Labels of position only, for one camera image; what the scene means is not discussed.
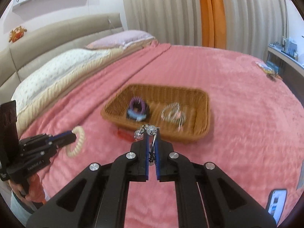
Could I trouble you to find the cream spiral hair tie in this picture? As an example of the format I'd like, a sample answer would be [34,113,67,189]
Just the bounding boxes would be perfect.
[65,125,86,158]

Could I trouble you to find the red cord necklace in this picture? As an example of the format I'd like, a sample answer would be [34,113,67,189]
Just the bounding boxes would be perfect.
[115,127,134,142]

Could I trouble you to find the light blue hair clip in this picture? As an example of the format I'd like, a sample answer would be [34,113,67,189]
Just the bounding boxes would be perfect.
[127,109,147,121]

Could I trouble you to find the silver butterfly hair clip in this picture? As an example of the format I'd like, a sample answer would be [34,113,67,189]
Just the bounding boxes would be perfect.
[134,124,158,166]

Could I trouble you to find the black wrist watch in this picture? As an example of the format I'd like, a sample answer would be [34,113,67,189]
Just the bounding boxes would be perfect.
[126,105,150,121]

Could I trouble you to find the purple spiral hair tie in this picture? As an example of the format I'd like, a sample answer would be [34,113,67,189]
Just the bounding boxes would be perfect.
[129,96,148,116]

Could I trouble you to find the clear crystal bead bracelet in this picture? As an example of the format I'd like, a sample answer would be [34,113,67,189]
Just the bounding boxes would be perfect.
[161,102,181,124]

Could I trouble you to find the left hand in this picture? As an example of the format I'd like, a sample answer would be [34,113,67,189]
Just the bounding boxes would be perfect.
[8,173,46,204]

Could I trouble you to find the cream quilt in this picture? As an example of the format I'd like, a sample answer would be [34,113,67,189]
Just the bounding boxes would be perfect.
[17,39,158,136]

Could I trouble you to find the white floral pillow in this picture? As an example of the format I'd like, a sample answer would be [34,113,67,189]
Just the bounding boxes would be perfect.
[11,48,110,114]

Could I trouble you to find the smartphone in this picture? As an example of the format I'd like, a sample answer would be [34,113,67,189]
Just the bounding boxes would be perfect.
[266,189,287,224]

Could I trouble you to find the pink fleece blanket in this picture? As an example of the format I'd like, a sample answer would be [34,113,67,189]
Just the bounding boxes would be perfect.
[18,44,303,219]

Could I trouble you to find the beige upholstered headboard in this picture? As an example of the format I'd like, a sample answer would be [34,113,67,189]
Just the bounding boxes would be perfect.
[0,12,124,89]

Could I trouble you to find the brown wicker basket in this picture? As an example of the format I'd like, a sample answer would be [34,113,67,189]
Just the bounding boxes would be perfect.
[101,83,211,143]

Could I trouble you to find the orange plush toy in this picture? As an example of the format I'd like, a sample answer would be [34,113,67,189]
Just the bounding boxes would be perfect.
[9,25,27,43]

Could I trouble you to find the lilac pillow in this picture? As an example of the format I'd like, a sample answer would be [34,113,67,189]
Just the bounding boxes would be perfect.
[86,30,155,50]

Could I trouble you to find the small items on bed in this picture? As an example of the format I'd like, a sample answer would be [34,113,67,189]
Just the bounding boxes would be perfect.
[255,61,282,81]

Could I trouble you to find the white desk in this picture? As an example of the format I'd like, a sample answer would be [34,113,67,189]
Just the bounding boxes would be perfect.
[267,44,303,96]

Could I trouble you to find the orange curtain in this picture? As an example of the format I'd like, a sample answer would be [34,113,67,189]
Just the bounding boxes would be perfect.
[199,0,227,49]

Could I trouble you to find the grey curtain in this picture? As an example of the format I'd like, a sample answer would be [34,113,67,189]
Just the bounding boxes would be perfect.
[123,0,289,59]

